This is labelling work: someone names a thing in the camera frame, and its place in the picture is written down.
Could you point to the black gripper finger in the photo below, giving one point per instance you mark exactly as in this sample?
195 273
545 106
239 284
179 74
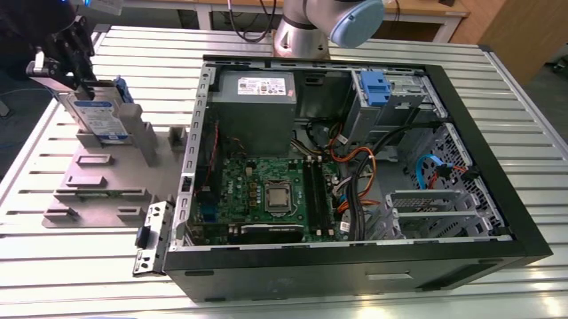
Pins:
82 46

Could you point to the hard disk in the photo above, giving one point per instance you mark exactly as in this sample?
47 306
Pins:
98 116

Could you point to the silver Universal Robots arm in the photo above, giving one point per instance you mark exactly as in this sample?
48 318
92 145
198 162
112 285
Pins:
301 33

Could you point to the grey parts rack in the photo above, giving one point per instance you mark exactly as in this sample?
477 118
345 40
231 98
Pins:
128 179

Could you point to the green RAM stick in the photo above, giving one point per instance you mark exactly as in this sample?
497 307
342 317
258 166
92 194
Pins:
99 193

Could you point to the grey power supply unit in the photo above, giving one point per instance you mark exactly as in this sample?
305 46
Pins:
253 126

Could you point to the green motherboard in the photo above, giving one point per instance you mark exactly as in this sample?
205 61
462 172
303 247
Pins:
239 186

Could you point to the CPU socket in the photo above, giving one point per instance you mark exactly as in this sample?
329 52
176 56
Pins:
279 183

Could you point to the silver CPU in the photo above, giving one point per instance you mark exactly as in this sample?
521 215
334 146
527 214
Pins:
278 198

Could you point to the blue drive latch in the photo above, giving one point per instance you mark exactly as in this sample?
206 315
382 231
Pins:
374 86

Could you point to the black RAM slot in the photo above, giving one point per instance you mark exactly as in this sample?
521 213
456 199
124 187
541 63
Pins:
314 199
325 199

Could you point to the black graphics card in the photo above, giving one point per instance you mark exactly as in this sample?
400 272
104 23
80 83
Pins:
266 232

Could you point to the metal optical drive cage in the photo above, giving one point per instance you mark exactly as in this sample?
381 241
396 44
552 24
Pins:
381 116

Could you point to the black PC case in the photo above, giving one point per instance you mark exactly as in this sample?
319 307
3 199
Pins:
310 272

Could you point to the brown wooden cabinet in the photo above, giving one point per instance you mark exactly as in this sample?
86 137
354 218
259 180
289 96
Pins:
523 33

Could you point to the small silver wrist camera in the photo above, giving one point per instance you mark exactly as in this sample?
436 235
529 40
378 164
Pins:
40 66

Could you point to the metal expansion card bracket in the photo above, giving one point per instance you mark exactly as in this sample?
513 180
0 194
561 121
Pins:
156 216

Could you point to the wooden desk white frame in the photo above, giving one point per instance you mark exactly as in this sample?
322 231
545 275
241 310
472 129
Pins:
425 14

